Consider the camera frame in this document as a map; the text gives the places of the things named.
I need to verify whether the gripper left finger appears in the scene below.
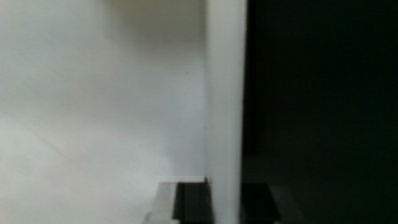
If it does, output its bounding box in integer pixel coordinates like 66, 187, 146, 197
145, 177, 214, 224

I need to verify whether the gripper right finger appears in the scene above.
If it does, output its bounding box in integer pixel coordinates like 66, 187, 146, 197
241, 183, 308, 224

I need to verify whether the white square tabletop part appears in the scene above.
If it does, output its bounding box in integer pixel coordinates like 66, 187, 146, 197
0, 0, 248, 224

